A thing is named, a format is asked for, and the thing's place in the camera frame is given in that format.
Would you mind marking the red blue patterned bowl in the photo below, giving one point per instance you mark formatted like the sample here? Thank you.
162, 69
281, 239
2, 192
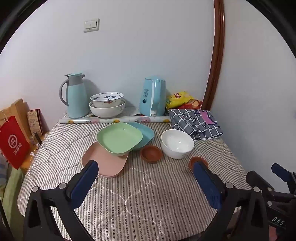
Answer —
106, 102

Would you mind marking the red chip bag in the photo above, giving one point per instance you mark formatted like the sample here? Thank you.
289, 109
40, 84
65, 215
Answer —
194, 104

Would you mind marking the light blue thermos jug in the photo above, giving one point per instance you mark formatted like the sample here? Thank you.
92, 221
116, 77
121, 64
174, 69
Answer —
77, 97

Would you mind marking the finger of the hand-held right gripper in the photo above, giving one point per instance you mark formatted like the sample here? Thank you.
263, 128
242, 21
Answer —
256, 179
281, 172

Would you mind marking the large white scroll-patterned bowl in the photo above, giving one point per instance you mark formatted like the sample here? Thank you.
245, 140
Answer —
106, 112

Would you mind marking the small brown dish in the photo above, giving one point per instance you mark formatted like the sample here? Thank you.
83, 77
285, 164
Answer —
151, 154
191, 163

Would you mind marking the plain white bowl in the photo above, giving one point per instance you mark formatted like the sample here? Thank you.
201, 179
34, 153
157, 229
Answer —
177, 143

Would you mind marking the pink square plate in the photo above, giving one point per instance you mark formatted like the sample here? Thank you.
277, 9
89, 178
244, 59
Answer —
108, 165

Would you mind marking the red paper bag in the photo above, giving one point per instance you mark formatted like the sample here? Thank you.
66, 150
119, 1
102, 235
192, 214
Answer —
13, 143

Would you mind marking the yellow chip bag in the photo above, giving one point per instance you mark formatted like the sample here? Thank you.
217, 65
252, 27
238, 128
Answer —
179, 97

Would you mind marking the brown patterned book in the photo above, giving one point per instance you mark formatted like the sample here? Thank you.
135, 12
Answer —
34, 122

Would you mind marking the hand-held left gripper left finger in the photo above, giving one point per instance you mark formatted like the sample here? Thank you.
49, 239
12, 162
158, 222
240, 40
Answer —
84, 183

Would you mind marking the beige wall light switch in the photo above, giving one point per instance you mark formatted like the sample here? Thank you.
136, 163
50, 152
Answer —
91, 25

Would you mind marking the light blue electric kettle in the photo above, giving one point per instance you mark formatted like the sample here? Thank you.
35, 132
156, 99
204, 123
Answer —
152, 97

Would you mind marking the grey checked folded cloth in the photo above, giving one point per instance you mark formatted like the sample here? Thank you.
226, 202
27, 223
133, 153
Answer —
185, 122

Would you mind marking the blue square plate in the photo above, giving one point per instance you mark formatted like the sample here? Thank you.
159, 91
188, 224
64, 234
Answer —
146, 134

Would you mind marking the brown wooden door frame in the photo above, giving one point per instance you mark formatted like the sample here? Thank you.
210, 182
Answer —
218, 46

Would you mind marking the green square plate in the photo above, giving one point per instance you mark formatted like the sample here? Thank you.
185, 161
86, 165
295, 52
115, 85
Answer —
118, 138

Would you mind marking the green cloth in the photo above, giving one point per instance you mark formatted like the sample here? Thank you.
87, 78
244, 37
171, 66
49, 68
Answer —
12, 185

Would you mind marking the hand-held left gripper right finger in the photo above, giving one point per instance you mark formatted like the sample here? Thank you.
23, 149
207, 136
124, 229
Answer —
205, 185

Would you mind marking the wooden side table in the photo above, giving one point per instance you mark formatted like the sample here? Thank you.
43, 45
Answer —
27, 162

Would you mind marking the fruit-print plastic sheet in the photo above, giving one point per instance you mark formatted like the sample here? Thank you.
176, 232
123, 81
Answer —
104, 120

